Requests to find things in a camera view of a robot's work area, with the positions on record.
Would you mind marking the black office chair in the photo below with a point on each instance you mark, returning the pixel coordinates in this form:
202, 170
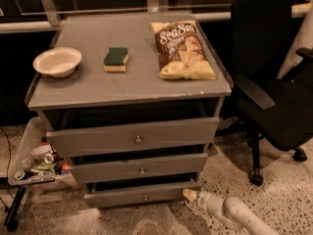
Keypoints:
278, 110

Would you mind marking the black stand leg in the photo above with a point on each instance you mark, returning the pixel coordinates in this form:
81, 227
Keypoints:
10, 220

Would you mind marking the grey bottom drawer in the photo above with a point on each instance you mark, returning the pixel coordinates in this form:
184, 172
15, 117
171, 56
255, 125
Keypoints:
164, 189

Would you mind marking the metal railing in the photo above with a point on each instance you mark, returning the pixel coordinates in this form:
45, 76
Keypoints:
18, 16

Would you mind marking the brown chips bag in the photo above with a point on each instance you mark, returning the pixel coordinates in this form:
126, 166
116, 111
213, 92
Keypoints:
180, 53

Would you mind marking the grey top drawer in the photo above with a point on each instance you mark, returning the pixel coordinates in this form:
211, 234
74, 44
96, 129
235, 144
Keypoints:
133, 137

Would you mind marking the green yellow sponge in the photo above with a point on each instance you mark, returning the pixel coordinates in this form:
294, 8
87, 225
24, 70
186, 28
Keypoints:
116, 59

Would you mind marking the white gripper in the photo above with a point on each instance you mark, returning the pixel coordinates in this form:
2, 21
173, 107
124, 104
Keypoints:
204, 200

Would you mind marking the grey drawer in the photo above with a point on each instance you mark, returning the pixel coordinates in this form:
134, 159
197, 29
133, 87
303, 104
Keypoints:
164, 189
133, 137
134, 169

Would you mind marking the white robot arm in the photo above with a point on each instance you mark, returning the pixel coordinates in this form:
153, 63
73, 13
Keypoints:
231, 212

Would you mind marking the grey middle drawer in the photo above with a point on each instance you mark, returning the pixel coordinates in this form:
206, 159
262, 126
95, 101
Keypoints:
134, 169

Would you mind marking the grey drawer cabinet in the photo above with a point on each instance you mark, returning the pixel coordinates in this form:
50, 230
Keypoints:
93, 97

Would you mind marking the white bowl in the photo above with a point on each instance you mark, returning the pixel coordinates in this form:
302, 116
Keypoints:
57, 62

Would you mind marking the clear plastic trash bin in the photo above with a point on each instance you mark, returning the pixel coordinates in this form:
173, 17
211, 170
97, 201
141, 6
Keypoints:
28, 169

